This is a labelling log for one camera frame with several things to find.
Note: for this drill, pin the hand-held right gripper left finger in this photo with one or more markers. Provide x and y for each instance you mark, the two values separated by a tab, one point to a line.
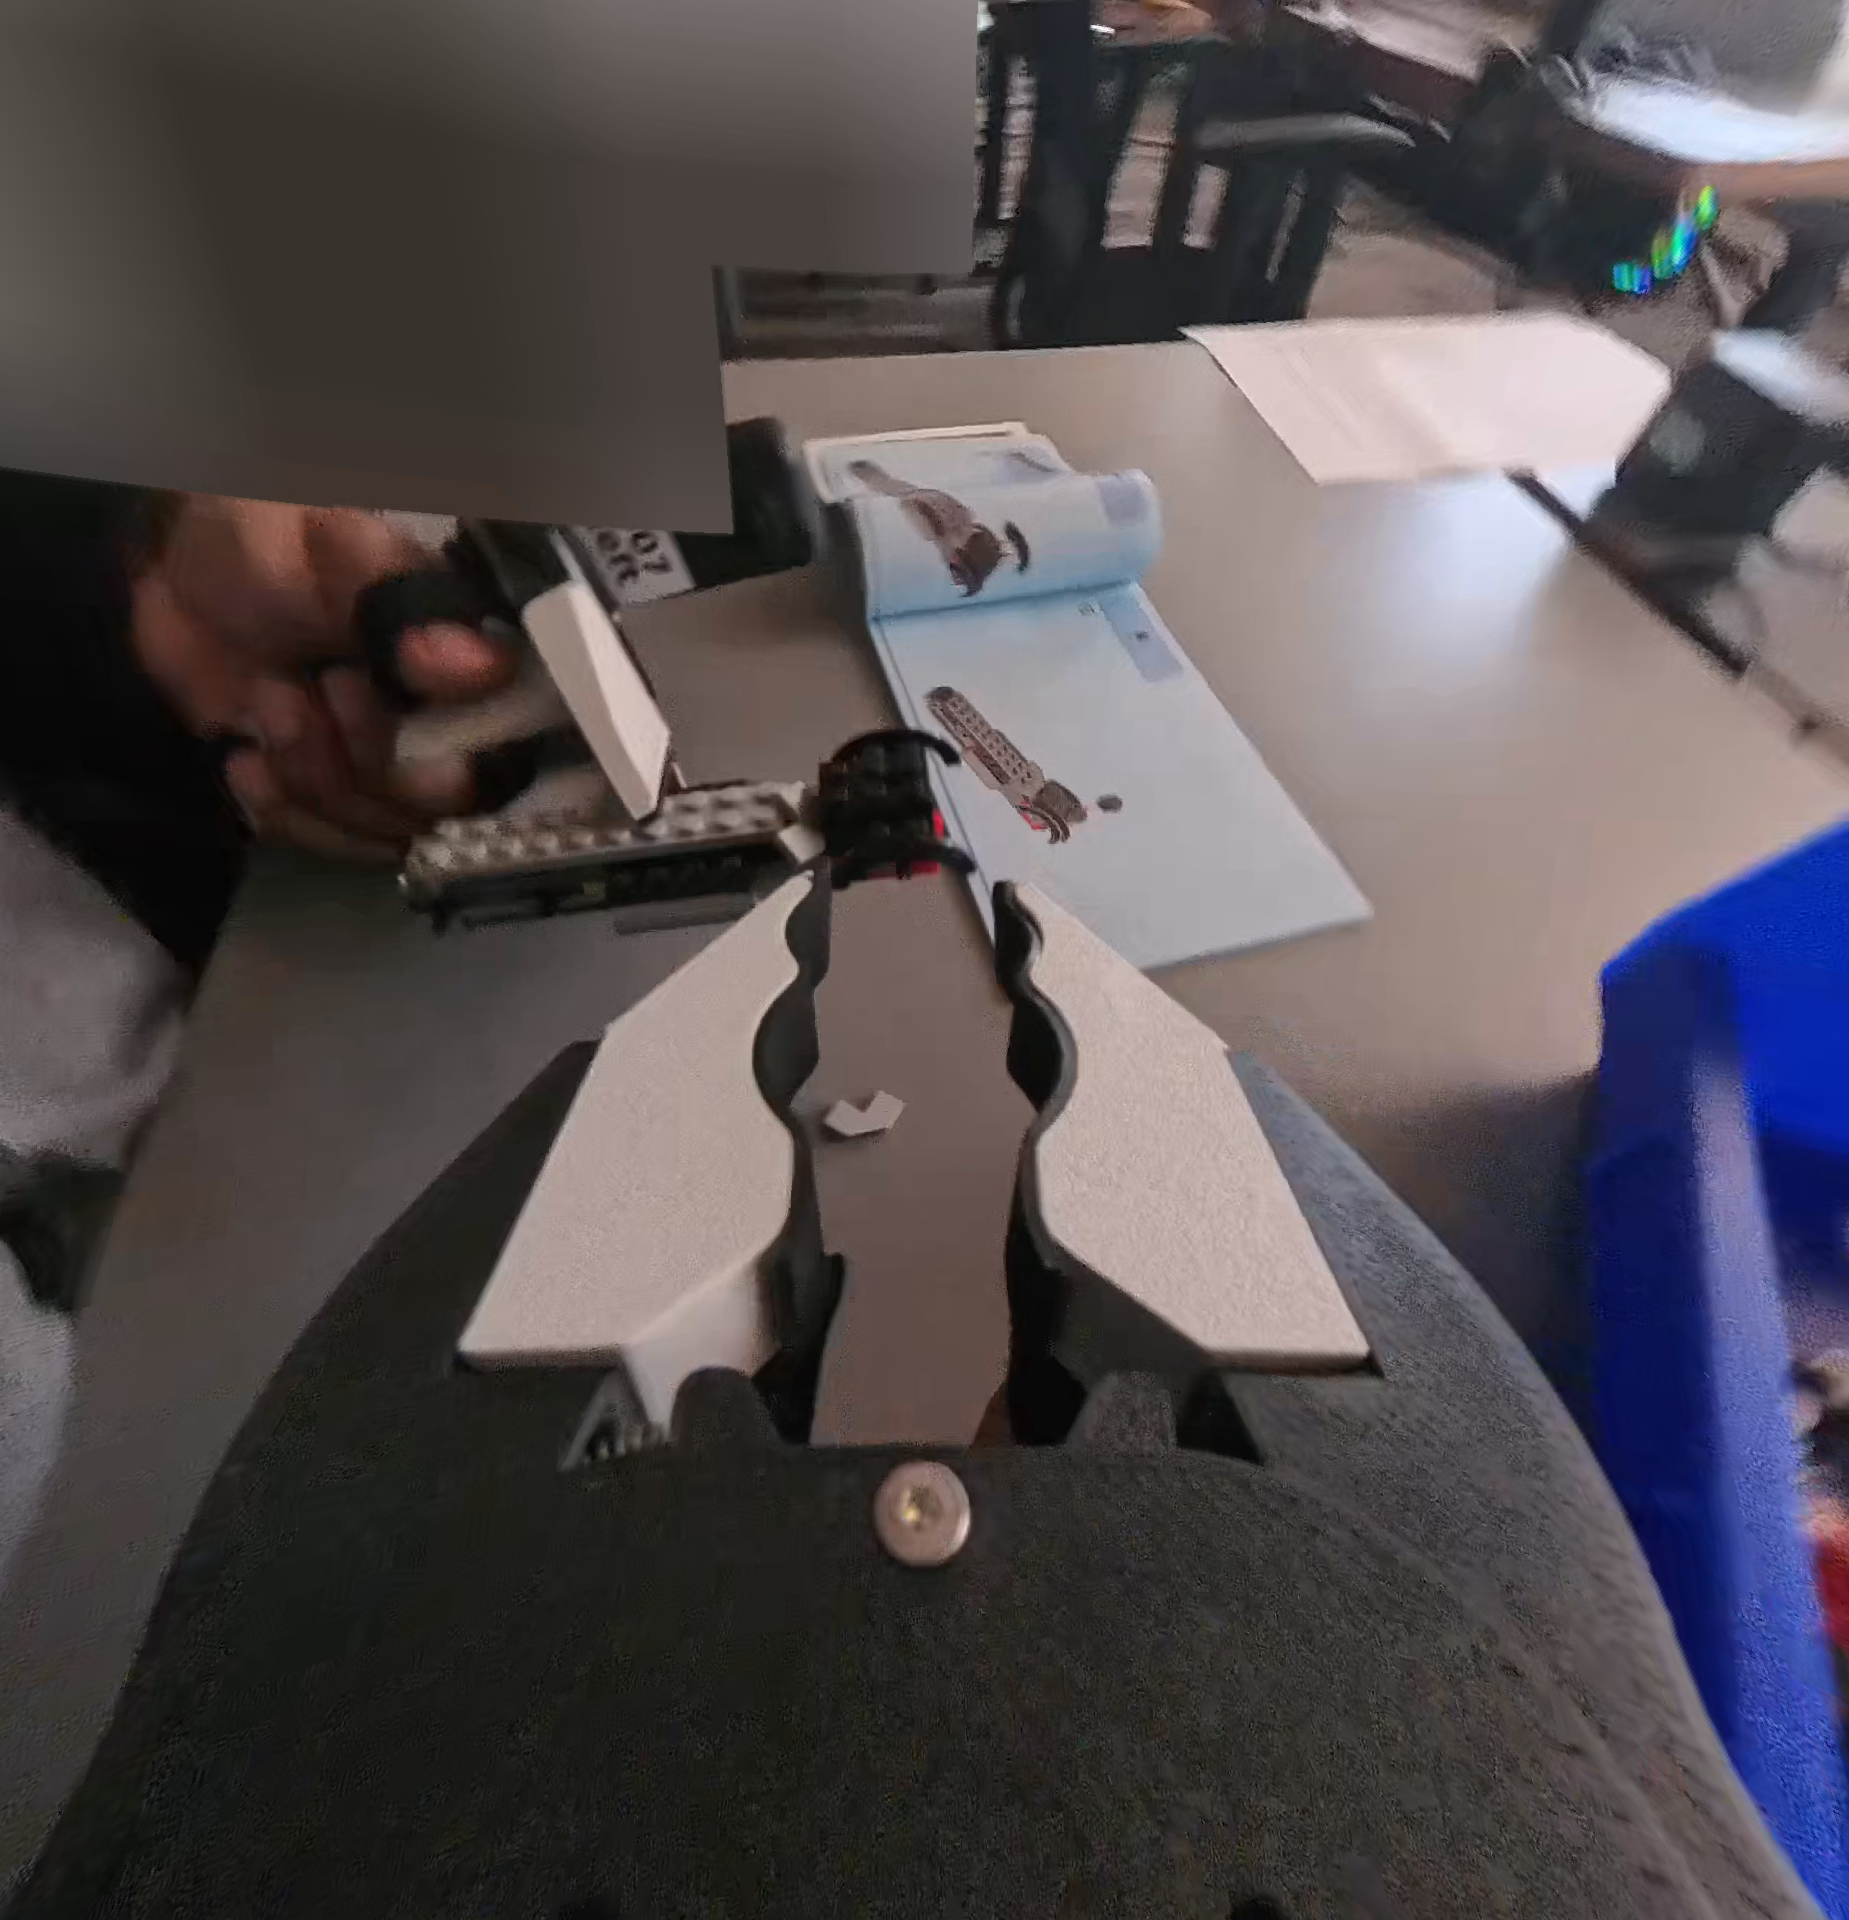
640	1200

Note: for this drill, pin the white paper sheet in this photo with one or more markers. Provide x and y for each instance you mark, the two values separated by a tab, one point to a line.
1433	391

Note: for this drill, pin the black grey toy brick assembly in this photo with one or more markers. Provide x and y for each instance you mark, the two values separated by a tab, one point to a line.
880	811

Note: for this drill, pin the person's left forearm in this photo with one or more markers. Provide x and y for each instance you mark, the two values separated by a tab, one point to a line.
69	673

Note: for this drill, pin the grey corner brick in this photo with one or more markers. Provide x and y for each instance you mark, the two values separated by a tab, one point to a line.
863	1113

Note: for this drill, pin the person's left hand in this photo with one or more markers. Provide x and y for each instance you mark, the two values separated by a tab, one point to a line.
266	645

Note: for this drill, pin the long grey studded brick plate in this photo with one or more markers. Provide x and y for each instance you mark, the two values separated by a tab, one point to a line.
565	847

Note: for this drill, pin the person's black jacket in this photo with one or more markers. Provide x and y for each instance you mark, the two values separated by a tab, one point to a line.
54	1216

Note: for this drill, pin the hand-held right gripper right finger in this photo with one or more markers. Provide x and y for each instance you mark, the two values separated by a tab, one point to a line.
1193	1200

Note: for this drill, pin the blue plastic storage bin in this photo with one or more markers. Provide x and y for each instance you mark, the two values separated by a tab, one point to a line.
1674	1351

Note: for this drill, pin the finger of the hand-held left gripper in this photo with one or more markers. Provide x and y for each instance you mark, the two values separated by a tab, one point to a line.
475	743
609	689

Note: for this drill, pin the black office chair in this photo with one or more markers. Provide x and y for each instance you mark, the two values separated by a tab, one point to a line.
1268	149

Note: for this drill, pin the pile of toy bricks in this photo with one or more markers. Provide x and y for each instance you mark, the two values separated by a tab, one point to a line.
1847	1500

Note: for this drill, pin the wooden work table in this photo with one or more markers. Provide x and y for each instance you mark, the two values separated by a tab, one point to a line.
1719	120

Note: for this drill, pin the person's grey shirt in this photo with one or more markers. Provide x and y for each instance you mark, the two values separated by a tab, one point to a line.
54	976

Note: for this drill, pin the black battery charger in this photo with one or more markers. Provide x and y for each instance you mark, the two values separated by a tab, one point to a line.
1719	450

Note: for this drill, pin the light blue instruction booklet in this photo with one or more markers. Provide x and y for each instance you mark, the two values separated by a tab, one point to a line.
1135	779

